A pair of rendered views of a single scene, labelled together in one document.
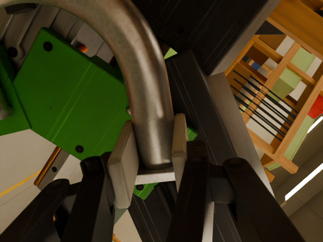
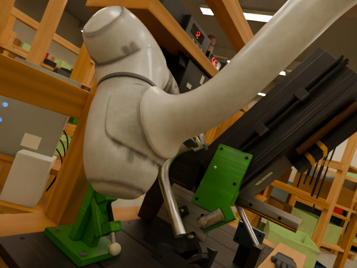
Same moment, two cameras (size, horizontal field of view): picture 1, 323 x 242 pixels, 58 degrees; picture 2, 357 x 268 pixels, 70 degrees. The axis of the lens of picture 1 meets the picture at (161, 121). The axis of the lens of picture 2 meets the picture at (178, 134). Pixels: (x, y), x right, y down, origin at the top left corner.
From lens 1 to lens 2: 0.61 m
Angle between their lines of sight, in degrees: 50
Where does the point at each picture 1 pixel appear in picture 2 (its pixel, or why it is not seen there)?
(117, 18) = not seen: hidden behind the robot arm
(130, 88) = (181, 148)
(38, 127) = (228, 201)
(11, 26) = (194, 217)
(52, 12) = (187, 200)
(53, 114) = (221, 195)
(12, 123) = (227, 211)
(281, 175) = not seen: outside the picture
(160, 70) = not seen: hidden behind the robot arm
